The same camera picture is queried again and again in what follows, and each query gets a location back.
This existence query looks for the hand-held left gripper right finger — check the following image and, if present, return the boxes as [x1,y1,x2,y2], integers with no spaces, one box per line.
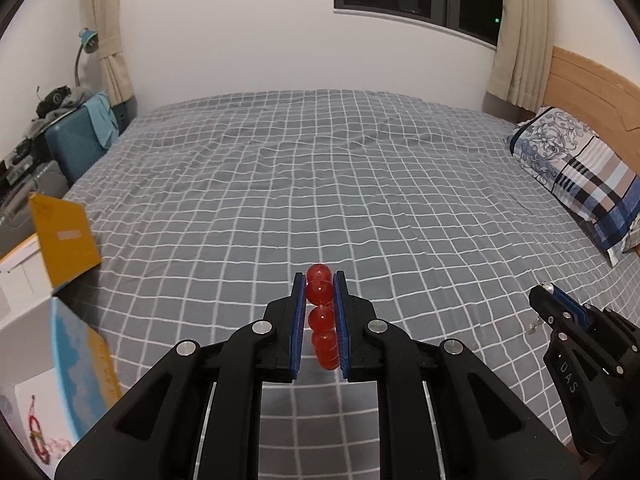
[334,270,583,480]

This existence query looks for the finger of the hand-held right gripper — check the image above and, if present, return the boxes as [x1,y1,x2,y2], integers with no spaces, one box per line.
[529,285,571,333]
[545,284,588,323]

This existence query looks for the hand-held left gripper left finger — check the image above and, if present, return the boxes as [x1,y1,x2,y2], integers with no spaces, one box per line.
[54,272,307,480]

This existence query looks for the red round bead bracelet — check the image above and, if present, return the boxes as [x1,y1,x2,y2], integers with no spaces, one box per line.
[305,262,342,372]

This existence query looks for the white cardboard box blue outside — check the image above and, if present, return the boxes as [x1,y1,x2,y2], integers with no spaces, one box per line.
[0,297,123,467]

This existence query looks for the red braided bracelet gold bar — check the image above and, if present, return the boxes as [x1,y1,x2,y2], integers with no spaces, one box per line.
[27,394,51,463]

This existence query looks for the blue patterned pillow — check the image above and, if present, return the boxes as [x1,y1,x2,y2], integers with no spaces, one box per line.
[507,106,640,267]

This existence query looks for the grey checked bed sheet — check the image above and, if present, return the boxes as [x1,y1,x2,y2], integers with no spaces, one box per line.
[62,89,640,480]

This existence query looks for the wooden headboard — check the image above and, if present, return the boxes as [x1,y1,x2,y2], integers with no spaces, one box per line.
[542,46,640,256]

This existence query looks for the white box with orange lid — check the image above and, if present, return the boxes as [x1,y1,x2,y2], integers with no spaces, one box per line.
[0,192,102,346]

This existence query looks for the beige curtain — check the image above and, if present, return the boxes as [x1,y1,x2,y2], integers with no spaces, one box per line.
[487,0,553,111]
[82,0,136,107]

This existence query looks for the teal cloth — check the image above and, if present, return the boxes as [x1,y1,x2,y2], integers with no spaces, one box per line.
[82,92,119,148]

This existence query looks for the teal suitcase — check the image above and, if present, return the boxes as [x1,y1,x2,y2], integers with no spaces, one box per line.
[45,92,121,183]

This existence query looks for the grey storage box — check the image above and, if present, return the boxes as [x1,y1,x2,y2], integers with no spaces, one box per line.
[0,160,68,257]

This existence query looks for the pile of grey clothes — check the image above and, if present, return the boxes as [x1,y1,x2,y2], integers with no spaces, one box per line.
[31,84,96,125]

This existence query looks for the blue desk lamp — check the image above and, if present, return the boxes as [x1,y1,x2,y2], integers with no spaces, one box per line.
[74,27,100,86]

